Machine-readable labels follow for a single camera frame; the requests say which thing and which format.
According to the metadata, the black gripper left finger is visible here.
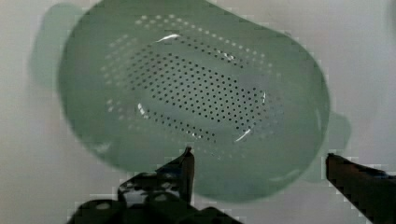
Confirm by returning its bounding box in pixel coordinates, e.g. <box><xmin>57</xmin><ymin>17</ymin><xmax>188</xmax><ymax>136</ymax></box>
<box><xmin>118</xmin><ymin>147</ymin><xmax>195</xmax><ymax>205</ymax></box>

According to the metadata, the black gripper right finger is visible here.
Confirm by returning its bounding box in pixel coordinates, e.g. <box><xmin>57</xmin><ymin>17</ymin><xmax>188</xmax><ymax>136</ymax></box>
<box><xmin>326</xmin><ymin>153</ymin><xmax>396</xmax><ymax>224</ymax></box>

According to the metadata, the green plastic strainer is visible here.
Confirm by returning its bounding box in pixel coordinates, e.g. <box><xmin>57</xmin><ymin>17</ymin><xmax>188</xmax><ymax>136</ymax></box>
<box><xmin>30</xmin><ymin>0</ymin><xmax>351</xmax><ymax>203</ymax></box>

